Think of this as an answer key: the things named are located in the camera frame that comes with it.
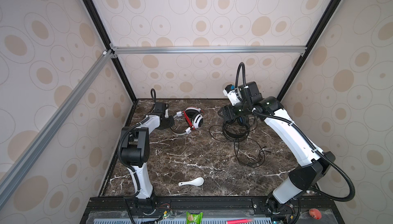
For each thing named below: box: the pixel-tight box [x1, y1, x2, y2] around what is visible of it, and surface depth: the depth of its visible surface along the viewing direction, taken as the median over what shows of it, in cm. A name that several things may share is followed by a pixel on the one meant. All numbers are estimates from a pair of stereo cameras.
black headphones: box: [222, 115, 251, 143], surface depth 100 cm
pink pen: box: [225, 218, 255, 224], surface depth 71 cm
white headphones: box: [170, 106, 204, 136], surface depth 99 cm
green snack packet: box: [185, 211, 204, 224], surface depth 71 cm
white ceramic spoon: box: [178, 176, 205, 187], surface depth 82 cm
